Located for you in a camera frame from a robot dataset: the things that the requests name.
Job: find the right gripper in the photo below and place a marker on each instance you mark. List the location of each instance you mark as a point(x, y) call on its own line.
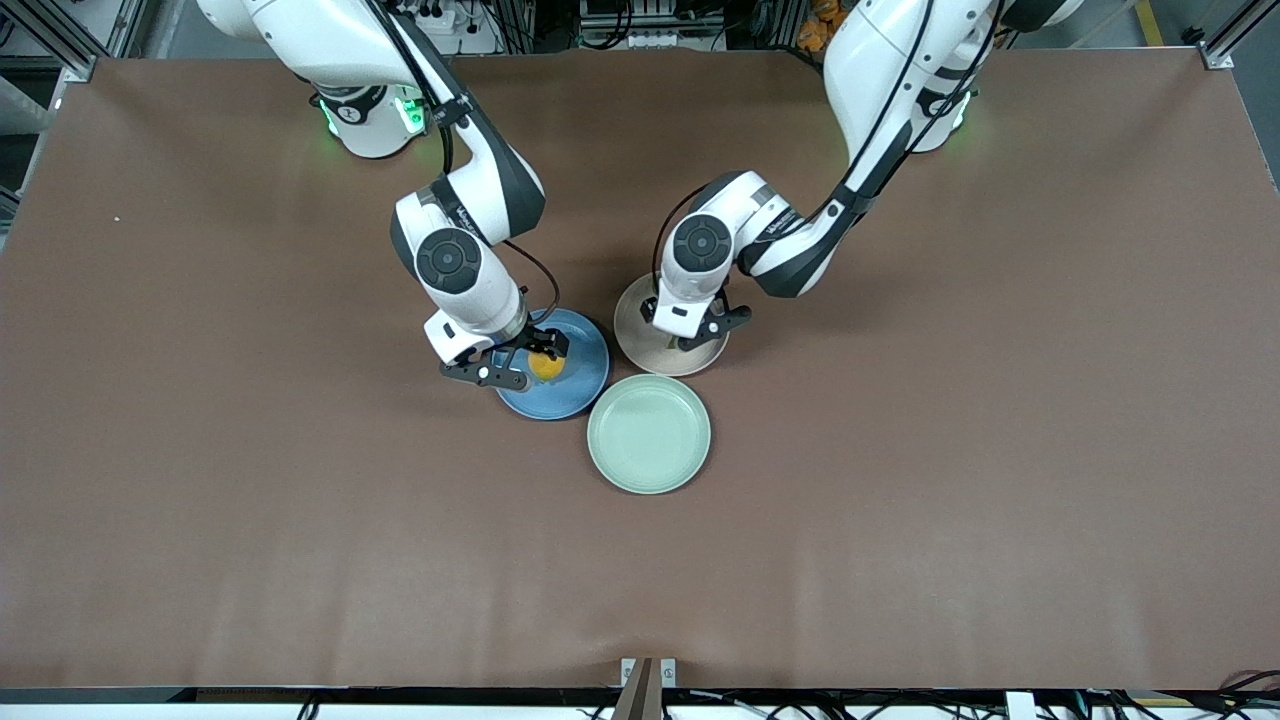
point(538, 342)

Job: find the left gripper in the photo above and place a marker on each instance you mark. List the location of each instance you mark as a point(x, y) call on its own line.
point(718, 322)

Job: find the yellow lemon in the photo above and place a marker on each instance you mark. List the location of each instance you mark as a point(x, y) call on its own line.
point(548, 371)

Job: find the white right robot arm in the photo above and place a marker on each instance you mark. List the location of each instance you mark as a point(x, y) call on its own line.
point(320, 40)

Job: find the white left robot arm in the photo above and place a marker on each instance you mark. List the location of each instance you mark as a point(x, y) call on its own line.
point(880, 60)

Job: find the beige plate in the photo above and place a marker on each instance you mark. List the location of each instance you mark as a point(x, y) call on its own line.
point(635, 345)

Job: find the blue plate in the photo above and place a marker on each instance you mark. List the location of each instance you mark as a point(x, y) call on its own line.
point(585, 385)

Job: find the light green plate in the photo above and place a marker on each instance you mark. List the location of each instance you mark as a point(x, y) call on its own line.
point(649, 435)

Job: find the white connector strip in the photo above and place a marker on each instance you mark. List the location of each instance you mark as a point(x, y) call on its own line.
point(660, 40)

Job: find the orange snack packets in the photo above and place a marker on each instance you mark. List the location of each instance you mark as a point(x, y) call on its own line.
point(820, 25)

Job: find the white power strip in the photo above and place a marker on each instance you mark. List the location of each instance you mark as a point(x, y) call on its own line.
point(440, 22)

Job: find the camera mounting post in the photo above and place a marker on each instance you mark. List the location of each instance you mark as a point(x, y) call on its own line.
point(640, 695)

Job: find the aluminium frame profile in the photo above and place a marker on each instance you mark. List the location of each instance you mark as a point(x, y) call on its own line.
point(1225, 45)
point(60, 40)

